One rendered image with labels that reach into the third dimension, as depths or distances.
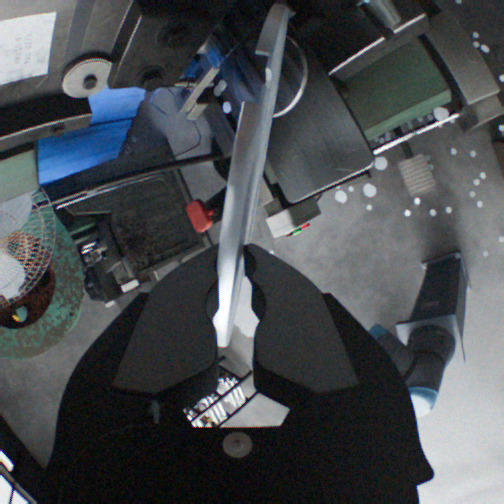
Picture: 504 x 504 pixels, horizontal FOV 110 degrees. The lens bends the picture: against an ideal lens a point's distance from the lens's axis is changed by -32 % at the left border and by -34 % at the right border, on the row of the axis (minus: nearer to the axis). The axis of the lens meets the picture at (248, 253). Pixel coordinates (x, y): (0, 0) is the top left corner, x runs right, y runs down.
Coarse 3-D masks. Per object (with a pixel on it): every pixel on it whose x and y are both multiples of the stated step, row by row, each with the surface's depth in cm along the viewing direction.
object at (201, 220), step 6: (198, 198) 56; (192, 204) 56; (198, 204) 55; (192, 210) 57; (198, 210) 55; (204, 210) 55; (210, 210) 59; (192, 216) 58; (198, 216) 56; (204, 216) 55; (192, 222) 59; (198, 222) 57; (204, 222) 56; (210, 222) 56; (198, 228) 58; (204, 228) 56
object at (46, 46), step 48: (0, 0) 5; (48, 0) 8; (96, 0) 11; (144, 0) 13; (192, 0) 16; (0, 48) 9; (48, 48) 13; (96, 48) 17; (144, 48) 17; (192, 48) 20; (0, 96) 14
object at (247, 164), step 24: (264, 24) 8; (264, 48) 8; (264, 96) 8; (240, 120) 8; (240, 144) 8; (264, 144) 26; (240, 168) 9; (240, 192) 9; (240, 216) 9; (240, 240) 10; (240, 264) 14; (240, 288) 26
